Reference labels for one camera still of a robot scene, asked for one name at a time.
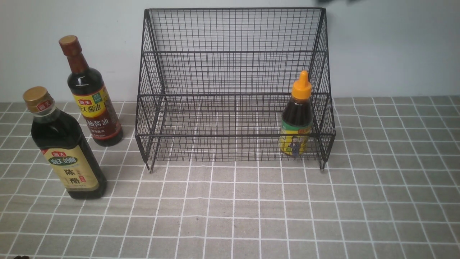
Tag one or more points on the black wire mesh shelf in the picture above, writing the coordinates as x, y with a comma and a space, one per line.
213, 83

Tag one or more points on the brown-capped soy sauce bottle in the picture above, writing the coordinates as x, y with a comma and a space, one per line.
91, 95

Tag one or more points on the grey checked tablecloth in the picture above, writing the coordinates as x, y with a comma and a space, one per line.
390, 190

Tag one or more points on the gold-capped vinegar bottle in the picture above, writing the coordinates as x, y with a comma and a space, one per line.
63, 144

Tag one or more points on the orange-capped oyster sauce bottle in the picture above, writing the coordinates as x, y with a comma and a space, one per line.
297, 118

